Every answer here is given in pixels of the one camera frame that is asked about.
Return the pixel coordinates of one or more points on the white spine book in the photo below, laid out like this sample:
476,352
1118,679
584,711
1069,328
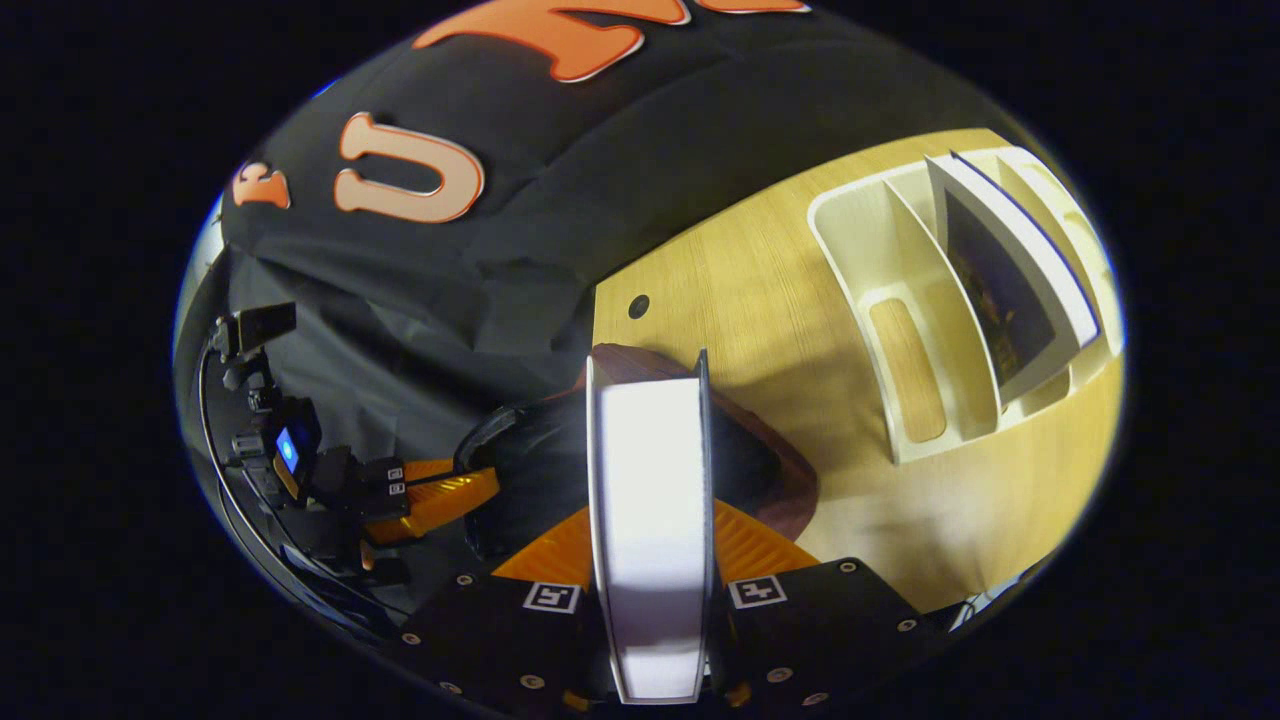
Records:
650,500

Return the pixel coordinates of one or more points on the cream bookshelf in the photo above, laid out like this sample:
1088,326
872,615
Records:
870,250

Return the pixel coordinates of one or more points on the blue spine book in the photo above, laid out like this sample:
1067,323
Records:
1010,290

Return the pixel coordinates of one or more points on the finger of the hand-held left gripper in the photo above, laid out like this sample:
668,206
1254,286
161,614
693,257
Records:
440,500
400,470

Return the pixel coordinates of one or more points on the maroon schoolbag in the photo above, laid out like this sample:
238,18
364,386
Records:
760,450

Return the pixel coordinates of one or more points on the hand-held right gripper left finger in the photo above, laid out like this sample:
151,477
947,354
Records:
500,640

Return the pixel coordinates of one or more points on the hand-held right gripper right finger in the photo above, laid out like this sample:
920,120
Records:
800,630

